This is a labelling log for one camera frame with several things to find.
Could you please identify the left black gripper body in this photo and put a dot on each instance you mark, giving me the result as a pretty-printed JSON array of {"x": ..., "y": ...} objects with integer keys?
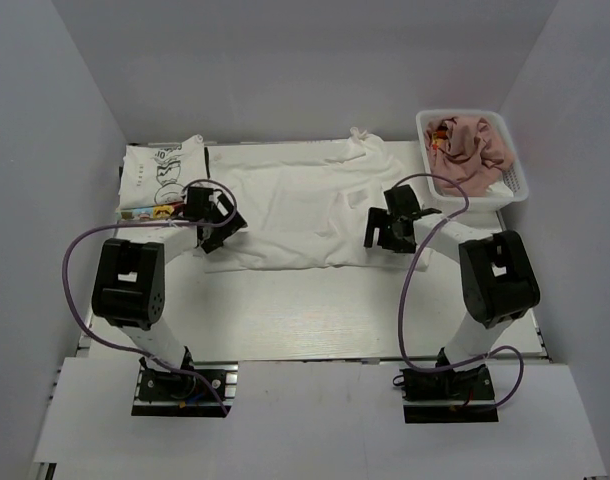
[{"x": 215, "y": 217}]

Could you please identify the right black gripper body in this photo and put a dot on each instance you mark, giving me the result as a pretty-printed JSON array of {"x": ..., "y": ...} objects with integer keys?
[{"x": 391, "y": 240}]

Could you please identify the white red print t-shirt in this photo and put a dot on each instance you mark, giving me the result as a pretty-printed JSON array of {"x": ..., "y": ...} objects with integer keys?
[{"x": 306, "y": 210}]

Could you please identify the pink t-shirt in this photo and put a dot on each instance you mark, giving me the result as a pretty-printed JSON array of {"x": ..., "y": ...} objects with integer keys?
[{"x": 468, "y": 151}]

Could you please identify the plain white t-shirt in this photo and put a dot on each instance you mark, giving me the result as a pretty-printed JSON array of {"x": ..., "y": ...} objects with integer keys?
[{"x": 499, "y": 190}]

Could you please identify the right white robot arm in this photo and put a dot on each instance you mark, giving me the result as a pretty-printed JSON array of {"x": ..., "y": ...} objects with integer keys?
[{"x": 497, "y": 280}]

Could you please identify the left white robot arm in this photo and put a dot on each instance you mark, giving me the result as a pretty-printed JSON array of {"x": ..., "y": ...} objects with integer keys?
[{"x": 130, "y": 286}]

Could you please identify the folded colourful cartoon t-shirt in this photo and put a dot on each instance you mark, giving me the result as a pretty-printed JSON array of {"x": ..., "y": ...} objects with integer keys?
[{"x": 148, "y": 213}]

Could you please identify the folded white cartoon t-shirt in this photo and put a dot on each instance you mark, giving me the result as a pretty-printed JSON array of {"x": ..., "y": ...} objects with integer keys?
[{"x": 154, "y": 176}]

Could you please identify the white plastic basket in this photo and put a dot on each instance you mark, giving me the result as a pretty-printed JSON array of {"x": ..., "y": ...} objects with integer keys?
[{"x": 514, "y": 178}]

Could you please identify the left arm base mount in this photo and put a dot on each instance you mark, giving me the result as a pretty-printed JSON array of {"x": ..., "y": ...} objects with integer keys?
[{"x": 164, "y": 394}]

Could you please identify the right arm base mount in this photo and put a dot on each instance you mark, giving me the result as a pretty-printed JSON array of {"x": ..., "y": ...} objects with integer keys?
[{"x": 464, "y": 397}]

